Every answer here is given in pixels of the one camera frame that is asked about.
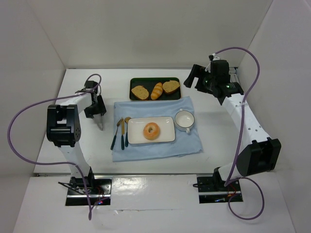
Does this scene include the silver metal tongs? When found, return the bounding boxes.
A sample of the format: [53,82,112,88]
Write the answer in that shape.
[93,114,104,131]

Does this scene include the sugared orange donut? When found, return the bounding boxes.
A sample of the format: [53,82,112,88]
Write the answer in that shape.
[143,122,160,140]

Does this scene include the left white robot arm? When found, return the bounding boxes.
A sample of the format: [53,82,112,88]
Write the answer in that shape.
[47,80,106,188]

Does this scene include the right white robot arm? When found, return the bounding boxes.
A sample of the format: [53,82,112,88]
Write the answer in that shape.
[184,60,281,190]

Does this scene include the right bread slice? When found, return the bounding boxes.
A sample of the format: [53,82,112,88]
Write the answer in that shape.
[162,80,180,94]

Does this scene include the bread slice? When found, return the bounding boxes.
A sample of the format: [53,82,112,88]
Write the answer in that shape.
[131,85,149,100]
[162,80,180,94]

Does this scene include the left bread slice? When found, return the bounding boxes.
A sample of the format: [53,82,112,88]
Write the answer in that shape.
[131,85,149,100]

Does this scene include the striped bread roll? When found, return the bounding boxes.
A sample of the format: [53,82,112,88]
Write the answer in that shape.
[151,83,163,100]

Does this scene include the dark green serving tray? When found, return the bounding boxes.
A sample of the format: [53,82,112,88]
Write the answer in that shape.
[129,77,181,101]

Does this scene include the white rectangular plate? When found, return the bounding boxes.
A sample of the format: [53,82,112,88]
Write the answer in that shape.
[128,116,175,144]

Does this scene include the light blue cloth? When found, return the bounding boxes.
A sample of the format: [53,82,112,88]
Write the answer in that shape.
[112,97,203,162]

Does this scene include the aluminium rail frame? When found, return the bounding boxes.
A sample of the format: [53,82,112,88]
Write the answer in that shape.
[229,67,241,84]

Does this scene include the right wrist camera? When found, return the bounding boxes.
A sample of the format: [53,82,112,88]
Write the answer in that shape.
[208,53,221,62]

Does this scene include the gold knife green handle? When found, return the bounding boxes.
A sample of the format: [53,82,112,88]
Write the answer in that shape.
[121,118,125,150]

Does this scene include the gold spoon green handle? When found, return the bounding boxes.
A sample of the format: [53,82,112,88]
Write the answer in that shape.
[124,116,131,147]

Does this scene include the gold fork green handle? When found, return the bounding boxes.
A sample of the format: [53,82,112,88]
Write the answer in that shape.
[110,118,123,150]

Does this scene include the white bowl with handles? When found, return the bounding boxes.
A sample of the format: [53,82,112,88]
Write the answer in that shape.
[174,109,195,134]

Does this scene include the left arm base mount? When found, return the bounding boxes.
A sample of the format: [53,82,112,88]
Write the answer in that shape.
[58,178,112,206]

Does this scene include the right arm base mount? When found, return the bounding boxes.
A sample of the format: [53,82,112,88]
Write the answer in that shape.
[192,176,243,204]

